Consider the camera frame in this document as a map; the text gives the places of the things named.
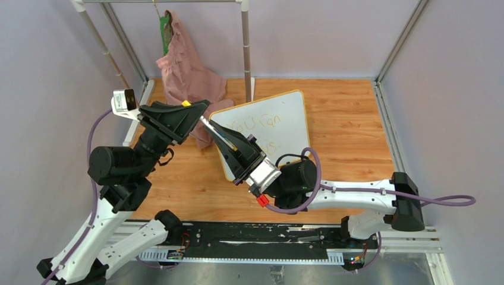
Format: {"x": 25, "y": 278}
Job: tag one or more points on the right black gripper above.
{"x": 242, "y": 167}

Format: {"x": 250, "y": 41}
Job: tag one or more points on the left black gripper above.
{"x": 173, "y": 122}

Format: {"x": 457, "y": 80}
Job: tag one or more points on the white marker pen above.
{"x": 221, "y": 135}

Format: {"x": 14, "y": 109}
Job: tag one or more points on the yellow framed whiteboard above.
{"x": 279, "y": 123}

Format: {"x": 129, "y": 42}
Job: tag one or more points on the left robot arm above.
{"x": 120, "y": 185}

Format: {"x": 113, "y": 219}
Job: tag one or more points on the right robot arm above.
{"x": 298, "y": 186}

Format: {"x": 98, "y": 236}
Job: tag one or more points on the pink cloth garment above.
{"x": 184, "y": 77}

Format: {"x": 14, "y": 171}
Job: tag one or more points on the green clothes hanger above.
{"x": 165, "y": 21}

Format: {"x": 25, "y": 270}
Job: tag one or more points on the white clothes rack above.
{"x": 149, "y": 88}

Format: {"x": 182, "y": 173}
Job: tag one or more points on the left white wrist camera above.
{"x": 124, "y": 104}

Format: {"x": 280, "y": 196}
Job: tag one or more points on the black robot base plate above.
{"x": 263, "y": 243}

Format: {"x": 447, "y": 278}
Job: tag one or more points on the aluminium frame post left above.
{"x": 124, "y": 41}

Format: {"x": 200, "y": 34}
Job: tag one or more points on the aluminium frame post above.
{"x": 124, "y": 41}
{"x": 388, "y": 124}

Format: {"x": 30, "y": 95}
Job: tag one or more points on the aluminium frame post right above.
{"x": 388, "y": 124}

